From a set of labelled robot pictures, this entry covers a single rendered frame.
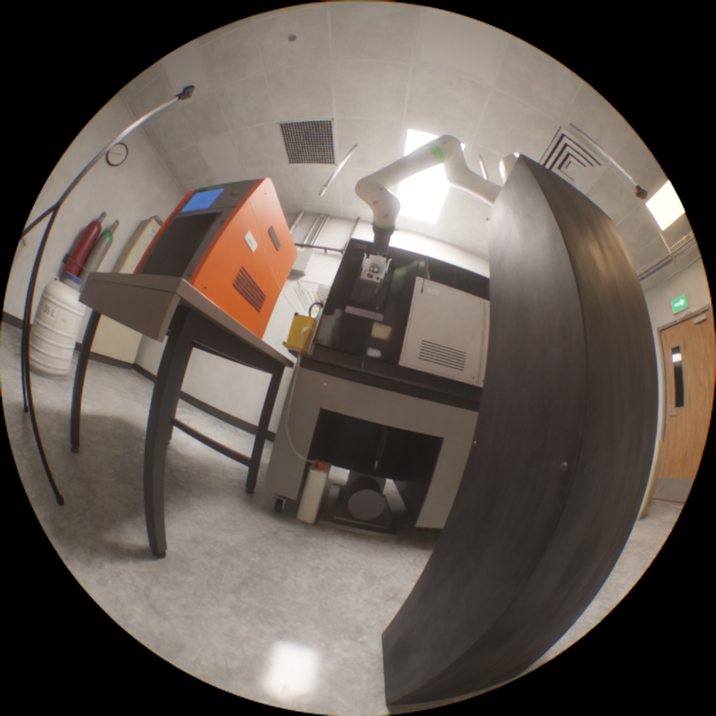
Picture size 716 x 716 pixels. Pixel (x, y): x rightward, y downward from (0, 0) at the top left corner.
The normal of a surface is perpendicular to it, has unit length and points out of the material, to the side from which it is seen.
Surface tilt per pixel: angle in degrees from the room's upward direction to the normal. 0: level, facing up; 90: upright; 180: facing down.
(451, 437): 90
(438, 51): 180
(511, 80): 180
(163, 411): 90
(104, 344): 90
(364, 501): 90
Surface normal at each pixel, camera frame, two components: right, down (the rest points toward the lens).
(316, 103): -0.26, 0.95
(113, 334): 0.97, 0.25
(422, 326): 0.00, -0.21
